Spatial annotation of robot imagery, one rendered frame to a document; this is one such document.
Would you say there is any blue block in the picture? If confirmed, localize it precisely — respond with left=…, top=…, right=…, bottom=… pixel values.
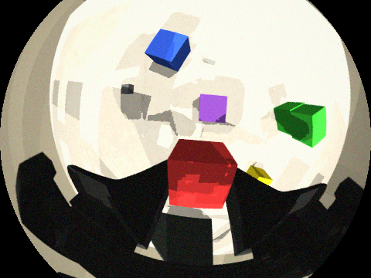
left=145, top=29, right=191, bottom=72

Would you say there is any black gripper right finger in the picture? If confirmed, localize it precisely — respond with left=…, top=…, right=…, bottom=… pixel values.
left=226, top=168, right=327, bottom=256

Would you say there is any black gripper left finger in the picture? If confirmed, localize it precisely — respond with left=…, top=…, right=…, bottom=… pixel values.
left=67, top=160, right=169, bottom=249

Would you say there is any yellow block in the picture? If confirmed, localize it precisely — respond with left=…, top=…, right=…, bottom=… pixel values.
left=247, top=166, right=273, bottom=185

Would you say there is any red block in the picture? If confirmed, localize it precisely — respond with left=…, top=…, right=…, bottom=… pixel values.
left=167, top=139, right=238, bottom=209

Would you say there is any purple block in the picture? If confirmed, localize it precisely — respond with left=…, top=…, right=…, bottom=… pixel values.
left=199, top=93, right=228, bottom=124

